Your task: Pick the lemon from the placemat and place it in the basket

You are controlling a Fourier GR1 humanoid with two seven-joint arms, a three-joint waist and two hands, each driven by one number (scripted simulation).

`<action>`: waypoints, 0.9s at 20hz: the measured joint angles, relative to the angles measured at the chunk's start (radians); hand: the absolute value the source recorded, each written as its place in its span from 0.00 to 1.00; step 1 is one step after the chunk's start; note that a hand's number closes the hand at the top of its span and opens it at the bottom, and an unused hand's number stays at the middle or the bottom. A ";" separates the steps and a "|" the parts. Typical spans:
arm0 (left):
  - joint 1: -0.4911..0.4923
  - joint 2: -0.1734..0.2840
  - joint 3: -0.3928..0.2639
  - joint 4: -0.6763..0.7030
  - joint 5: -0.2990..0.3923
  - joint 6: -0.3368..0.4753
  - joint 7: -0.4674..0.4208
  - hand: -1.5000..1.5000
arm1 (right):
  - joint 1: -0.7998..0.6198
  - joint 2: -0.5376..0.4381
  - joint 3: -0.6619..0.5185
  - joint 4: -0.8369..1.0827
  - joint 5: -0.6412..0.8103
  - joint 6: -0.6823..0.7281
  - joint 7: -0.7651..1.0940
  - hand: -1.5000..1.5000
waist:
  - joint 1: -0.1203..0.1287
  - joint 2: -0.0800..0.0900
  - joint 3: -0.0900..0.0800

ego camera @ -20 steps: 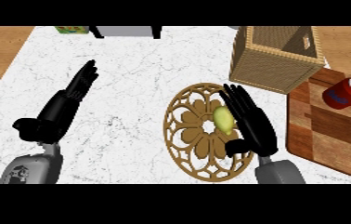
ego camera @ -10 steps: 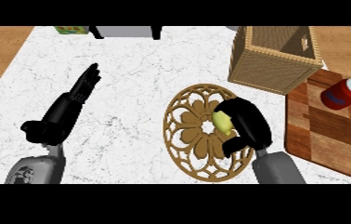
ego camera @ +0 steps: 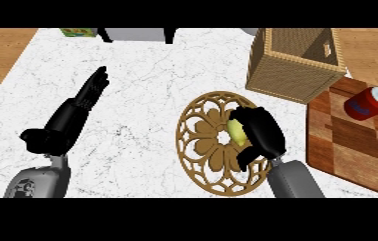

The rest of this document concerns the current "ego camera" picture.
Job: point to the tan wicker basket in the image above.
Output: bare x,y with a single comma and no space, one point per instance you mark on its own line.
295,65

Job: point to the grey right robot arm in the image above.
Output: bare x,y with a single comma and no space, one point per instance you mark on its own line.
292,180

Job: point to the pale grey object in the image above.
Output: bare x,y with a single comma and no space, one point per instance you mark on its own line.
249,31

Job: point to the yellow lemon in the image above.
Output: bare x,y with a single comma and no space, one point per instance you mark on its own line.
236,133

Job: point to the green and yellow box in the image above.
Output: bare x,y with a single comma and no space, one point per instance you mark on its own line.
77,32

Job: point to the checkered wooden cutting board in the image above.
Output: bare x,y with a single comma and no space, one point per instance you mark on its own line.
344,138

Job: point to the round brown openwork placemat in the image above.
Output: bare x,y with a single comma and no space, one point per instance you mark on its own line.
208,145

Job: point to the red can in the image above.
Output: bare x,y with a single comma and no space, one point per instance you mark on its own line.
362,103

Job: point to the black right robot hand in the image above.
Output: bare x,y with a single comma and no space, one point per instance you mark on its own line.
263,128

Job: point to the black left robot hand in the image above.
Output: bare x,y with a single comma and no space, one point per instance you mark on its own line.
74,115

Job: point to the grey appliance with black legs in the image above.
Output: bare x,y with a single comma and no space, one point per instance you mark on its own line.
137,34

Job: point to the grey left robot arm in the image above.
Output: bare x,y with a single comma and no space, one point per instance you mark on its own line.
41,181

